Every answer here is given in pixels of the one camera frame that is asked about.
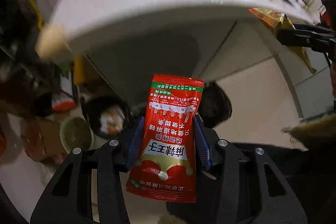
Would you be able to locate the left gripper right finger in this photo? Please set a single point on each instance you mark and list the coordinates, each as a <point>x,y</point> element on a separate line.
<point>240,183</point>

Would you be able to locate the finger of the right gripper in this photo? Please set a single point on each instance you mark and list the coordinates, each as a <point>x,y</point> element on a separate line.
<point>317,38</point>

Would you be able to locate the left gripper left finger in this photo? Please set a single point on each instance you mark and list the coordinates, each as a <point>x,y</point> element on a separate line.
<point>67,197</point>

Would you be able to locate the orange gold snack wrapper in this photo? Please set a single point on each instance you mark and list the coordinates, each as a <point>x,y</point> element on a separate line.
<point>275,21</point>

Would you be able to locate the small red sauce packet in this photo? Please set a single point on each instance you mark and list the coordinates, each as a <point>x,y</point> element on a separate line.
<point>165,166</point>

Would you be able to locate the black trash bag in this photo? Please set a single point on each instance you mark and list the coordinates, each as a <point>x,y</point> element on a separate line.
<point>215,106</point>

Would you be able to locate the green bowl with scraps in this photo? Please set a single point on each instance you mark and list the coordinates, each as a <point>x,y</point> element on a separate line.
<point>75,132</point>

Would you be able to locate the small black garbage bag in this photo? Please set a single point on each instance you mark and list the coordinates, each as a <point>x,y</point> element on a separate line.
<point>108,116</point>

